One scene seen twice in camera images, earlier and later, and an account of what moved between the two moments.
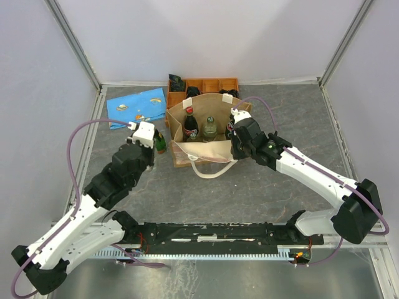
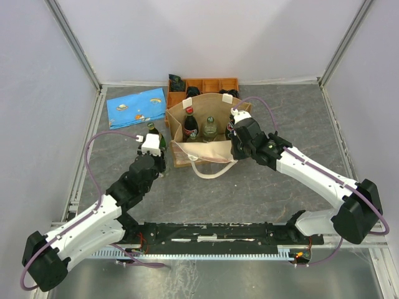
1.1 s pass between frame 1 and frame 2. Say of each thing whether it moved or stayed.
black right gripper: stayed
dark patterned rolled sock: stayed
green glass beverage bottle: stayed
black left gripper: moved
